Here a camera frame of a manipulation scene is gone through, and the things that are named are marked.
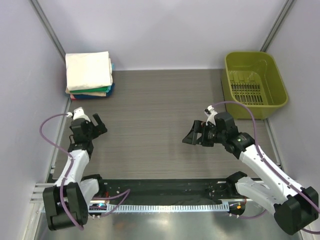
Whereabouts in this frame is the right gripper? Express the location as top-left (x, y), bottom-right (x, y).
top-left (182, 120), bottom-right (226, 147)

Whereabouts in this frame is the white t shirt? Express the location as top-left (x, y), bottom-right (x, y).
top-left (65, 51), bottom-right (113, 91)

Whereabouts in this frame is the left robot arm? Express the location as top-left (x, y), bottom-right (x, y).
top-left (42, 107), bottom-right (108, 231)

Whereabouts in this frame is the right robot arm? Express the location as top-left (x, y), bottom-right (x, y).
top-left (182, 111), bottom-right (319, 235)

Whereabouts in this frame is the green folded t shirt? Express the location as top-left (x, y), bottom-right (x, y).
top-left (70, 85), bottom-right (113, 94)

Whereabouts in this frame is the olive green plastic bin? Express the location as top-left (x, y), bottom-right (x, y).
top-left (221, 51), bottom-right (288, 120)

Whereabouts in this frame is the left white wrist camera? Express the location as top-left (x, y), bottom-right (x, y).
top-left (66, 107), bottom-right (91, 123)

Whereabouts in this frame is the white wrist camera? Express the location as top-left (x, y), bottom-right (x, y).
top-left (66, 107), bottom-right (91, 123)
top-left (204, 105), bottom-right (218, 125)

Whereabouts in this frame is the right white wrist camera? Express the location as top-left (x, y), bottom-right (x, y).
top-left (204, 105), bottom-right (218, 125)

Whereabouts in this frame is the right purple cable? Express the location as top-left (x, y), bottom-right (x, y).
top-left (209, 101), bottom-right (320, 235)

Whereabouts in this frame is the purple cable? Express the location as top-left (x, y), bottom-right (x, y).
top-left (209, 101), bottom-right (320, 235)
top-left (39, 112), bottom-right (131, 231)

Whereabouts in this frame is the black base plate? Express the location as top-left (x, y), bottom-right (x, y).
top-left (102, 178), bottom-right (243, 206)

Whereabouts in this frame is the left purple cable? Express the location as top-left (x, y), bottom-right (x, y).
top-left (39, 112), bottom-right (131, 231)

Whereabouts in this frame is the slotted cable duct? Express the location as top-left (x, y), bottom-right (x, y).
top-left (87, 203), bottom-right (230, 213)

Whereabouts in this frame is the aluminium frame rail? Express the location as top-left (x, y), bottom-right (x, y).
top-left (30, 179), bottom-right (305, 203)

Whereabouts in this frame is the left corner aluminium post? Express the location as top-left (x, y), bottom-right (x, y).
top-left (29, 0), bottom-right (66, 62)

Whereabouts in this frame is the corner aluminium post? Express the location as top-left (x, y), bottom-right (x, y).
top-left (260, 0), bottom-right (297, 52)
top-left (29, 0), bottom-right (66, 62)

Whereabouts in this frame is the right corner aluminium post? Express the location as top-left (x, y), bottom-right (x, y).
top-left (260, 0), bottom-right (297, 52)

